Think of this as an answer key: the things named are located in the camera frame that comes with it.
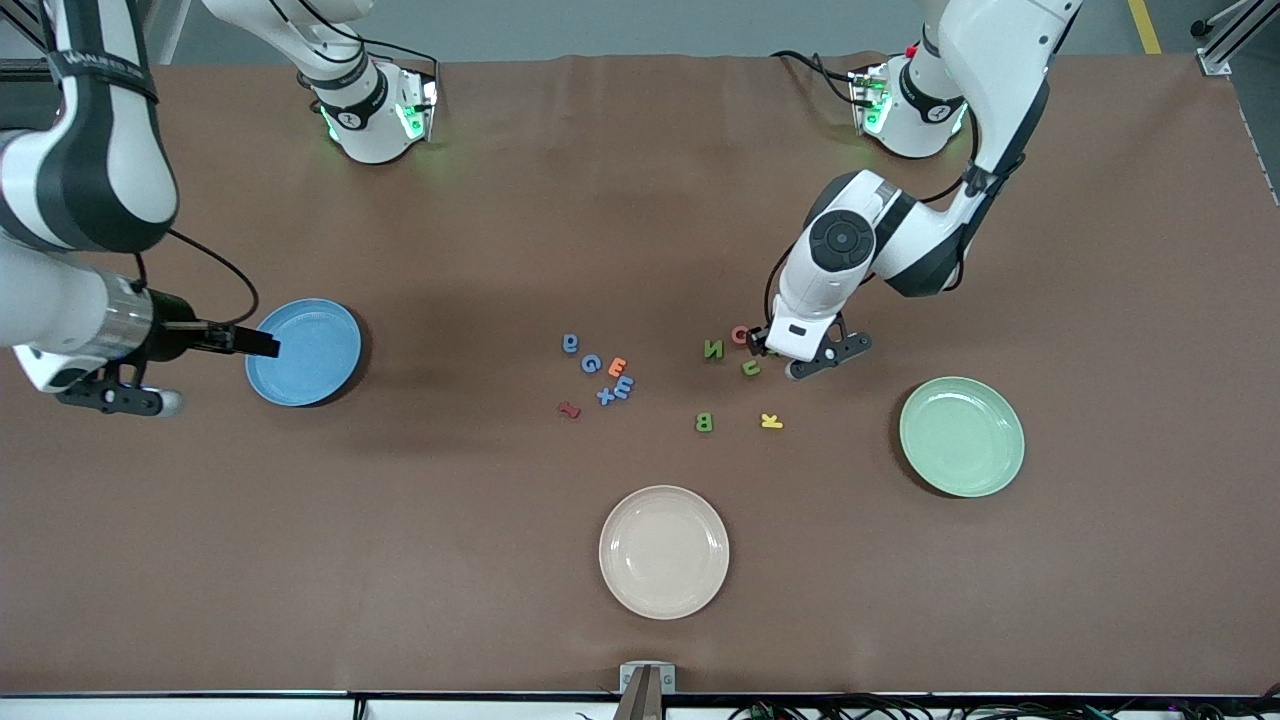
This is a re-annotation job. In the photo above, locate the blue plate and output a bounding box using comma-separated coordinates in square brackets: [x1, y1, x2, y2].
[245, 298, 363, 408]

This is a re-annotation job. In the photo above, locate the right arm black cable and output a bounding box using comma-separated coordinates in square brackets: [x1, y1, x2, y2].
[130, 228, 261, 331]

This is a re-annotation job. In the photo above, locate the beige plate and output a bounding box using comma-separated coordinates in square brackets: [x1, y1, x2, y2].
[598, 485, 731, 621]

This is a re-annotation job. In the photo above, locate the aluminium frame profile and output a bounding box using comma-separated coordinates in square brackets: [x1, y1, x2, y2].
[1190, 0, 1280, 77]
[0, 0, 61, 85]

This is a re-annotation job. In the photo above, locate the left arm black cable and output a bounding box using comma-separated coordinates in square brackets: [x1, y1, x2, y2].
[763, 245, 801, 331]

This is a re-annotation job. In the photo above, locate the white table frame rail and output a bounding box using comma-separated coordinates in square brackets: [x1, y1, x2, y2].
[0, 692, 1280, 720]

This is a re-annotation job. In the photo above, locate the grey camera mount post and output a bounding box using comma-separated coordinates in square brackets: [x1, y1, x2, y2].
[612, 662, 677, 720]

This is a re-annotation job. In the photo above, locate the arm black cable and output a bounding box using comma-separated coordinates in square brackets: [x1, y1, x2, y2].
[763, 245, 801, 331]
[130, 228, 261, 331]

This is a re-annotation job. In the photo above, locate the black base cable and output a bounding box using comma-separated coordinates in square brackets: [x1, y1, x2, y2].
[300, 30, 443, 111]
[770, 48, 863, 106]

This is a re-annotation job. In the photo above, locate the green plate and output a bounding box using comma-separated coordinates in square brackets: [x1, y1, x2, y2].
[898, 376, 1026, 499]

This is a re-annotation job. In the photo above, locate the brown table cover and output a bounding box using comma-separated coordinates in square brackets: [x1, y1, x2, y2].
[0, 52, 1280, 696]

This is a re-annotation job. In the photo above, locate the silver base connector box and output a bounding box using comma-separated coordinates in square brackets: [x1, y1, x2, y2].
[398, 68, 441, 143]
[848, 68, 891, 136]

